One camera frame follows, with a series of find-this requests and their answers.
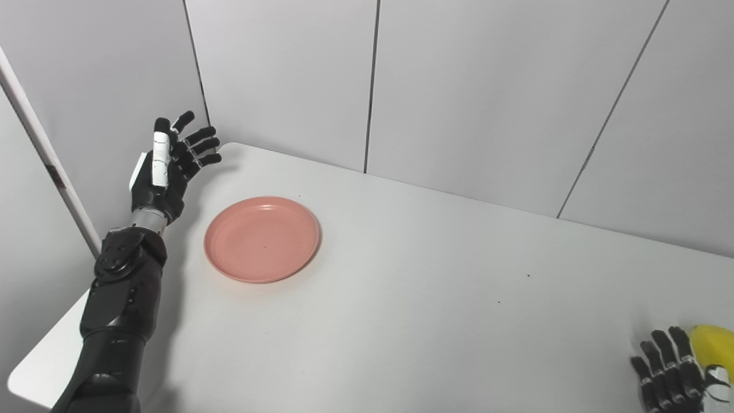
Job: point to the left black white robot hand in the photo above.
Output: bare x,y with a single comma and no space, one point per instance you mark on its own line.
157,183

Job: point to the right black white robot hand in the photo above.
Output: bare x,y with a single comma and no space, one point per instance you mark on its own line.
668,378

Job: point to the yellow lemon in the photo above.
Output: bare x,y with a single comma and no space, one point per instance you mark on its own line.
714,344

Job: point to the pink round plate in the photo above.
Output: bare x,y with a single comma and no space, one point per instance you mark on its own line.
261,240

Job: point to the white frame post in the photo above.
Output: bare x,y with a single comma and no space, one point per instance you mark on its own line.
51,166

